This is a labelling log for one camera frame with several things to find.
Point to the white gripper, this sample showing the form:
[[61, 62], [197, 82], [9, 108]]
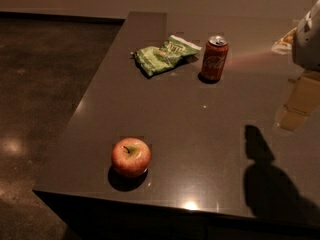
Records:
[[307, 42]]

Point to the red apple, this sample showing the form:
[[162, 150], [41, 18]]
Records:
[[131, 157]]

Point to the orange coke can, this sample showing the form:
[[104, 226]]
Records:
[[214, 58]]

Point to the green chip bag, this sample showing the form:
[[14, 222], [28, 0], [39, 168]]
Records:
[[156, 60]]

